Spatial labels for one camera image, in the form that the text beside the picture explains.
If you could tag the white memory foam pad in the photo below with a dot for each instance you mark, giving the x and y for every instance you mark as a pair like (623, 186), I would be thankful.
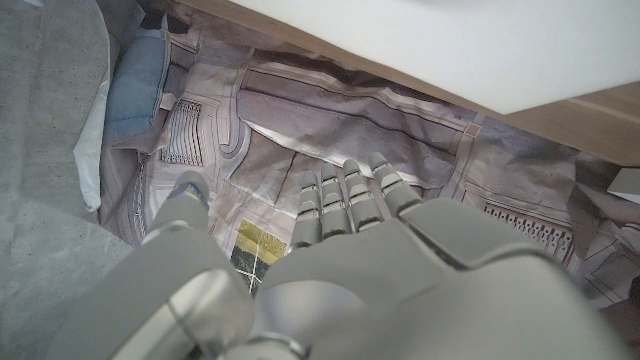
(475, 45)

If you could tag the printed living room backdrop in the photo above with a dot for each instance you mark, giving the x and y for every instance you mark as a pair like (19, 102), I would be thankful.
(325, 125)

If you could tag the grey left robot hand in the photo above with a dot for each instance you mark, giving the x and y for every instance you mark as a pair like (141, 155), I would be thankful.
(375, 290)

